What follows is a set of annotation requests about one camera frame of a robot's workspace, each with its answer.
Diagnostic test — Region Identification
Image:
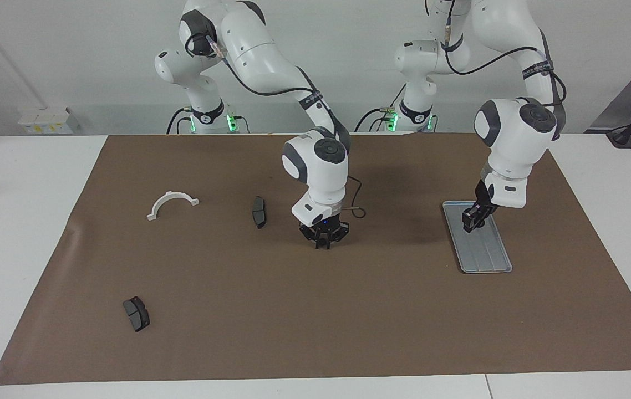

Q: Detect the silver metal tray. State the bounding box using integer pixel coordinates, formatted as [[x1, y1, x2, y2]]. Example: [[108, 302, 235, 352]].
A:
[[442, 201, 513, 274]]

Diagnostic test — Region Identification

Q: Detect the brown paper table mat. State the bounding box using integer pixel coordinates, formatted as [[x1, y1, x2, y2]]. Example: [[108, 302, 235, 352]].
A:
[[0, 132, 631, 386]]

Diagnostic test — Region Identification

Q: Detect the wide dark grey brake pad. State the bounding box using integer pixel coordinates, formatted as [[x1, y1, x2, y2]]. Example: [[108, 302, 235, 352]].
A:
[[123, 296, 151, 333]]

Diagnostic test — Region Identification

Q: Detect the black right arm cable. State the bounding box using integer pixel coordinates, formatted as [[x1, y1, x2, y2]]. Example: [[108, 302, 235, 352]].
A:
[[185, 30, 367, 218]]

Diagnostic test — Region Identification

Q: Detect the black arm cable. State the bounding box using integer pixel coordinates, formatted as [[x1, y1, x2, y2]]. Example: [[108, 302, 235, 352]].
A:
[[425, 0, 568, 142], [185, 30, 367, 218]]

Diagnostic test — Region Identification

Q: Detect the black left base cable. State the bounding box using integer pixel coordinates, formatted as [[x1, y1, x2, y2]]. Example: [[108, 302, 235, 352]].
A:
[[355, 105, 402, 134]]

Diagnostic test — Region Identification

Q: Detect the black base cable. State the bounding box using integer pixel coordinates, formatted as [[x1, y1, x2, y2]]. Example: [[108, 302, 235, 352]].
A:
[[355, 105, 402, 134], [166, 106, 193, 135]]

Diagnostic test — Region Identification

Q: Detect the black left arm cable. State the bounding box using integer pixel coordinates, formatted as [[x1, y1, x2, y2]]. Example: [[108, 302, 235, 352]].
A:
[[425, 0, 568, 142]]

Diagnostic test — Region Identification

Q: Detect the white semicircular plastic bracket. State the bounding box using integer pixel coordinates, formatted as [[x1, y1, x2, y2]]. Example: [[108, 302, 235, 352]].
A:
[[146, 191, 201, 222]]

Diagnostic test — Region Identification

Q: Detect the black right base cable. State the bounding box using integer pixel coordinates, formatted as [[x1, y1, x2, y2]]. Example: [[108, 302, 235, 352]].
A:
[[166, 106, 193, 135]]

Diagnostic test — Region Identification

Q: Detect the white wall socket box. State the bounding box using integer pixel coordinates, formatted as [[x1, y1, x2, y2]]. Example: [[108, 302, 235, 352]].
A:
[[18, 107, 80, 135]]

